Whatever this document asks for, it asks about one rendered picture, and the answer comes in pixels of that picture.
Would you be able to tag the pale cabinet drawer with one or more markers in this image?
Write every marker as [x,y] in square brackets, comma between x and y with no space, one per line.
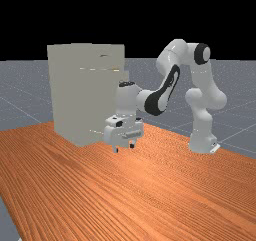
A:
[98,98]

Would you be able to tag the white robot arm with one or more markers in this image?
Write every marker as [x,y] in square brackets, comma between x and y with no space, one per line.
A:
[200,118]

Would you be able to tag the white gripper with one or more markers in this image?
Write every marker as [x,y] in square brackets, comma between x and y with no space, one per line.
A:
[120,131]

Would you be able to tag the pale cabinet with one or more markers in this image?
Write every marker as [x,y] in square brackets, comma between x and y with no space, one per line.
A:
[63,91]

